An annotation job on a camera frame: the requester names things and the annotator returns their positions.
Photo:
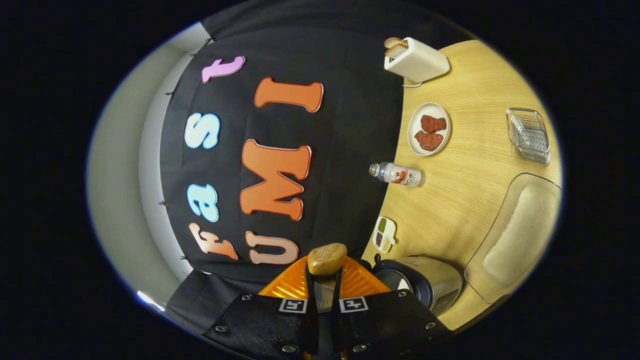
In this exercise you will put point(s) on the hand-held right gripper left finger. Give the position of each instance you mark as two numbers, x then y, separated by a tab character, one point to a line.
311	325

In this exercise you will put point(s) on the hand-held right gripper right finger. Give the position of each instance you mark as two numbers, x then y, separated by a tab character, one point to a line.
337	325

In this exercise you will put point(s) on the wooden spoon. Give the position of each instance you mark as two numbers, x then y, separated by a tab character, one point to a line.
327	259

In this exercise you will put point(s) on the dark grey rice cooker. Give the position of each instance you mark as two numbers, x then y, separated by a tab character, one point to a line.
430	285

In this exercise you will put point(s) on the white divided condiment dish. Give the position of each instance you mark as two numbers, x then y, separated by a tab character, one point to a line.
384	235

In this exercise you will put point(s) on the clear drink bottle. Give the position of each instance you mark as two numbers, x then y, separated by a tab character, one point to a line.
395	174

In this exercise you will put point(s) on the clear plastic container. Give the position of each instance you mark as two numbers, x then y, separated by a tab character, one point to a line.
492	210

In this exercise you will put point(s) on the red meat piece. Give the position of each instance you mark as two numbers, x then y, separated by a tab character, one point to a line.
429	141
433	123

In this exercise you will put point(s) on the white round plate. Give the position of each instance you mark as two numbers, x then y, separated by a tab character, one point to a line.
415	120

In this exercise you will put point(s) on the white toaster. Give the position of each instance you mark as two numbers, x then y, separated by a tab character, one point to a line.
422	62

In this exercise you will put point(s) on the toasted bread slice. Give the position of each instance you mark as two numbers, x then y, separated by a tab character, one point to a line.
397	51
392	41

